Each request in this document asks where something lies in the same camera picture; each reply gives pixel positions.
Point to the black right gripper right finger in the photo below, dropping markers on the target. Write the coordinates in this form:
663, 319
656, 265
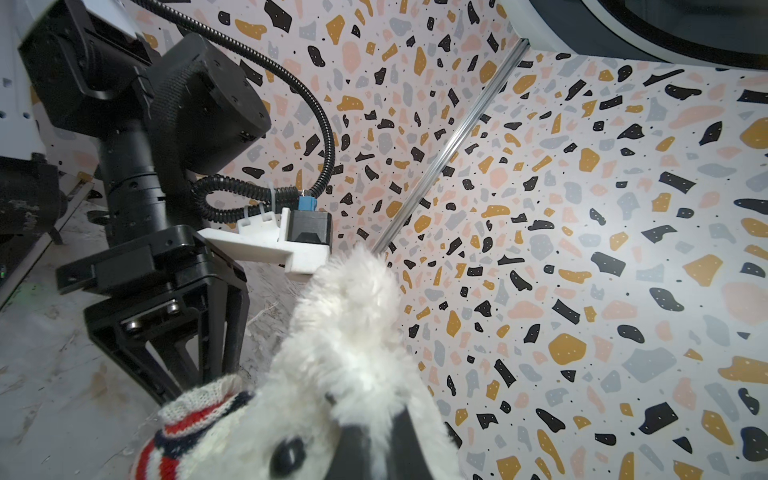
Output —
405, 459

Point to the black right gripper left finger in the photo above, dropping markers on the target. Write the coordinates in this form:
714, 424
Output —
352, 457

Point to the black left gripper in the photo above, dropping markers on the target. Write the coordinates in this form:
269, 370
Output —
160, 291

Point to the white plush teddy bear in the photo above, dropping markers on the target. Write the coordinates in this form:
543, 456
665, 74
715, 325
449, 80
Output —
342, 363

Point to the red white striped knit sweater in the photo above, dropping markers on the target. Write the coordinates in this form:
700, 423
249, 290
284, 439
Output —
193, 430

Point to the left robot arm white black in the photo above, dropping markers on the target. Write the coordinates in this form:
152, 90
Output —
162, 121

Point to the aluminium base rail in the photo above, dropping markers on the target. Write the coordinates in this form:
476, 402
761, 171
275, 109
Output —
20, 254

